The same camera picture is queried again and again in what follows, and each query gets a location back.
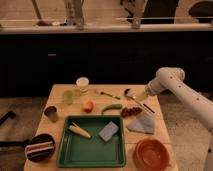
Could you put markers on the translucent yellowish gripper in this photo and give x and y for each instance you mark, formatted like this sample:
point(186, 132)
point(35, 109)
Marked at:
point(142, 96)

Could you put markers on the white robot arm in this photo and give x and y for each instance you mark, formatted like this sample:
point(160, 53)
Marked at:
point(171, 78)

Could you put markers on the bunch of dark grapes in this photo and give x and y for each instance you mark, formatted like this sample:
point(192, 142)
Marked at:
point(127, 112)

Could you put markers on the blue-grey cloth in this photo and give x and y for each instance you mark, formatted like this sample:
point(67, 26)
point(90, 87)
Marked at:
point(143, 123)

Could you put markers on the green chili pepper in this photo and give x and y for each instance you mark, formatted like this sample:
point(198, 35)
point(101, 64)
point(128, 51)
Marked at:
point(111, 107)

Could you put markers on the blue sponge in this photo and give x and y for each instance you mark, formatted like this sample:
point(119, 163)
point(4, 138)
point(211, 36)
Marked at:
point(108, 131)

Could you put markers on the orange fruit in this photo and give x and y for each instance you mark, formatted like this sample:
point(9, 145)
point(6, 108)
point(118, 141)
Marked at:
point(88, 106)

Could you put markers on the orange bowl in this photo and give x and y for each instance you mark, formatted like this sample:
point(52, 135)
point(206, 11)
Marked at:
point(151, 155)

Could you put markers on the white cup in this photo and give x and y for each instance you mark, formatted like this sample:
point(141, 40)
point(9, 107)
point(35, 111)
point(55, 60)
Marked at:
point(82, 84)

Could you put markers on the green plastic tray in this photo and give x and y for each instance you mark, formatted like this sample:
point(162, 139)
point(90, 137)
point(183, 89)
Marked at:
point(76, 151)

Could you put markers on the green plastic cup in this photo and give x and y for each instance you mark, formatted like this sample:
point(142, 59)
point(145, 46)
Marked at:
point(68, 97)

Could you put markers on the corn cob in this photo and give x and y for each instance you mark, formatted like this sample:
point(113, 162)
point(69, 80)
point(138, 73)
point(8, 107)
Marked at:
point(79, 131)

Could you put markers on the metal cup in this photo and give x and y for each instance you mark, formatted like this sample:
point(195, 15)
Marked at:
point(51, 113)

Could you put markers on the striped dark round plate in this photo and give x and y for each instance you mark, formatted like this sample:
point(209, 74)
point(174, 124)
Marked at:
point(40, 148)

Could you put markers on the black object on floor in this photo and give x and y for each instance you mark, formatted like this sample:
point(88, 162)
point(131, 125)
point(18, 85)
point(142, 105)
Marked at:
point(9, 114)

